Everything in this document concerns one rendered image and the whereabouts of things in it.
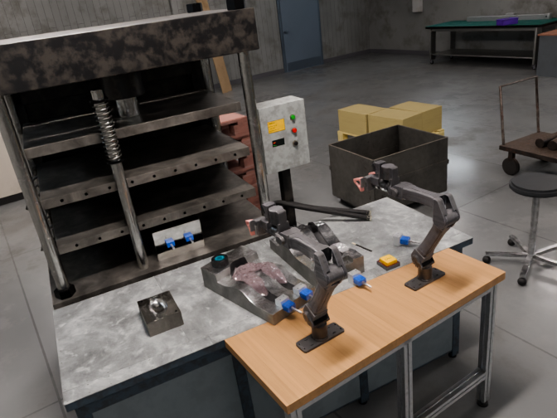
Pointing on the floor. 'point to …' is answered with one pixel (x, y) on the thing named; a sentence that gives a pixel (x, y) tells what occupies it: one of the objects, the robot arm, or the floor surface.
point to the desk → (547, 55)
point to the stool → (526, 186)
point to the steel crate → (344, 191)
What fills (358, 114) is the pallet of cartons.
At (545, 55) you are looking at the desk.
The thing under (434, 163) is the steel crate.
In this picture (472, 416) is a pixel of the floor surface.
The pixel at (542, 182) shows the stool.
